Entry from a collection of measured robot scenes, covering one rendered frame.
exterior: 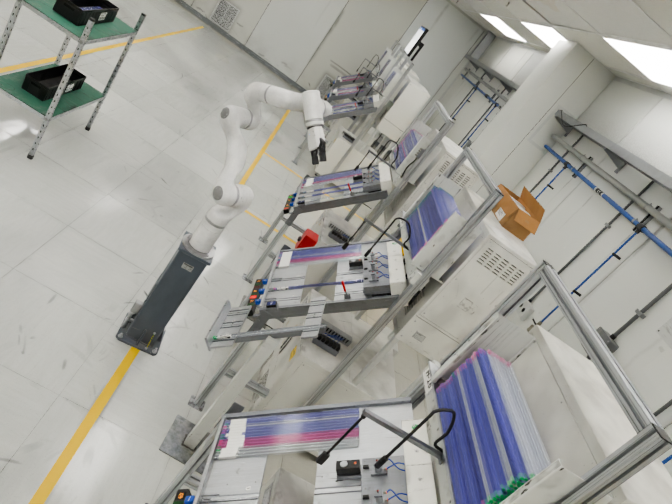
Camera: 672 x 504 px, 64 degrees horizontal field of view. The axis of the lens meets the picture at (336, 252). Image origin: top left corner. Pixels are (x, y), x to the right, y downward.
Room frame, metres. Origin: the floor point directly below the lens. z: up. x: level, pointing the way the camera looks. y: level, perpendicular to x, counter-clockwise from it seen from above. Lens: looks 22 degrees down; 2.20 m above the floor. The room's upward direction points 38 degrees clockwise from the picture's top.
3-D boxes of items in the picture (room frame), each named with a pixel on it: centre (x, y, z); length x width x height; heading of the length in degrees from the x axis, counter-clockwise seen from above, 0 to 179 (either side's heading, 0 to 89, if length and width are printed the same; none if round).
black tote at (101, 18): (3.56, 2.40, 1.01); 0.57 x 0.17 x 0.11; 13
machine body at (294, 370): (2.84, -0.42, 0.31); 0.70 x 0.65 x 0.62; 13
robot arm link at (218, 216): (2.52, 0.58, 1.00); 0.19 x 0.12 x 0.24; 154
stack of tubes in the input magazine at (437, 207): (2.75, -0.31, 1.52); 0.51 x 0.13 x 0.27; 13
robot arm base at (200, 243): (2.49, 0.59, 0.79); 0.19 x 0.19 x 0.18
